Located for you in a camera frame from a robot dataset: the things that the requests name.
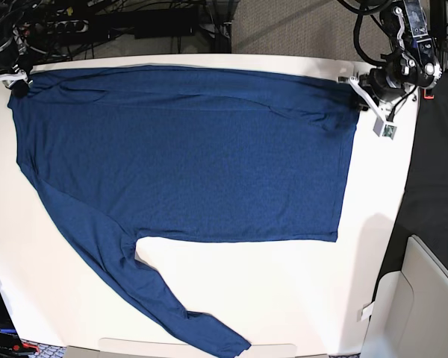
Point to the dark grey cloth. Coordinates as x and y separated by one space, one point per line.
424 208

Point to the blue long-sleeve T-shirt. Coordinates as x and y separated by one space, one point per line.
190 154

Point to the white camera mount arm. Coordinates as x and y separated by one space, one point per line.
382 127
11 78

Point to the white plastic bin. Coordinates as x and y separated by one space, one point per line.
409 317

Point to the black aluminium frame post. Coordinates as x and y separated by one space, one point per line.
221 14

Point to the black power strip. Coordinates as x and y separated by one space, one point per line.
68 27

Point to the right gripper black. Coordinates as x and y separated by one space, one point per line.
11 63

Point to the white paper tag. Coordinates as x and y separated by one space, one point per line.
366 312

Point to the red and black clamp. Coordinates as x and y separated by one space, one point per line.
428 94

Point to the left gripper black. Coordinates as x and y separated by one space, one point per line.
382 89

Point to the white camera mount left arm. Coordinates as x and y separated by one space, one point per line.
382 127

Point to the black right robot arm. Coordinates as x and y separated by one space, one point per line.
11 13

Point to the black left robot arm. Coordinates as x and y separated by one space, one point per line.
412 63

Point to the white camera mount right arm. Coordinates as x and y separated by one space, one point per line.
11 78

